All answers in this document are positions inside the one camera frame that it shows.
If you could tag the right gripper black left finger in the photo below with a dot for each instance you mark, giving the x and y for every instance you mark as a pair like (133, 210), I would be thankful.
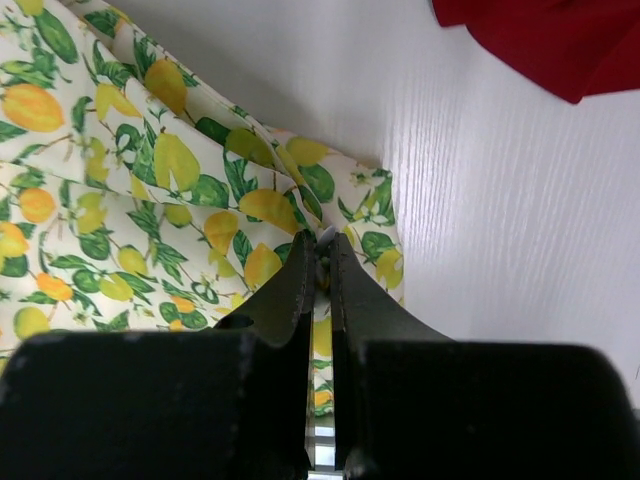
(228, 402)

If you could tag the red garment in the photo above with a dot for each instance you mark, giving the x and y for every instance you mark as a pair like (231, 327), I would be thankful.
(572, 49)

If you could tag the lemon print skirt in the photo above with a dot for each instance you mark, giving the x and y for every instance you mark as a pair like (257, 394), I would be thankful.
(136, 197)

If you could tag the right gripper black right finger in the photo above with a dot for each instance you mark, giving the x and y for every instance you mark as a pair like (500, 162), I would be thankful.
(412, 403)

